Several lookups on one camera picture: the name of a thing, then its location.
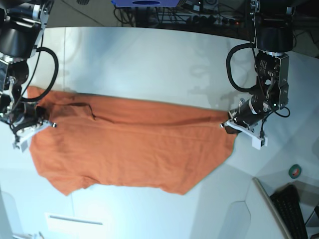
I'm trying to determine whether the green tape roll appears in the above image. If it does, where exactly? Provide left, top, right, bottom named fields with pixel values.
left=288, top=164, right=302, bottom=179

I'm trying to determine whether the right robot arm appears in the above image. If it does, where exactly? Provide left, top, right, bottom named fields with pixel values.
left=0, top=0, right=59, bottom=132

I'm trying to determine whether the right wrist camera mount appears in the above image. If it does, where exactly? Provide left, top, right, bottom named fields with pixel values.
left=11, top=119, right=57, bottom=152

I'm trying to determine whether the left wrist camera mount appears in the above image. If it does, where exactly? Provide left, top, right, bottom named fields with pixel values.
left=220, top=111, right=268, bottom=150

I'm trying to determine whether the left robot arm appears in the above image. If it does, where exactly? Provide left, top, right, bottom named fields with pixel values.
left=222, top=0, right=294, bottom=134

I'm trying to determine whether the blue box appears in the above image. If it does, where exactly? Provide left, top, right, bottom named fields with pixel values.
left=111, top=0, right=183, bottom=7

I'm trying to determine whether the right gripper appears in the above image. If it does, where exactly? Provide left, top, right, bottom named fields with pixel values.
left=7, top=102, right=49, bottom=129

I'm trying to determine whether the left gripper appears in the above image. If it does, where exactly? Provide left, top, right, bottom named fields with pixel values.
left=224, top=96, right=268, bottom=134

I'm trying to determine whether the black power strip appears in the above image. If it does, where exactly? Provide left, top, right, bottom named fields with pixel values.
left=191, top=15, right=243, bottom=26

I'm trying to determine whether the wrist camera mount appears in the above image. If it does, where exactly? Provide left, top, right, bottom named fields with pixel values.
left=220, top=111, right=268, bottom=150
left=11, top=119, right=57, bottom=152

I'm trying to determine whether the black keyboard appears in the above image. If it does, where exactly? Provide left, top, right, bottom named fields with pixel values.
left=270, top=184, right=308, bottom=239

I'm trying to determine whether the orange t-shirt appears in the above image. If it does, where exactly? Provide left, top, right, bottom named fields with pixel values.
left=29, top=91, right=236, bottom=195

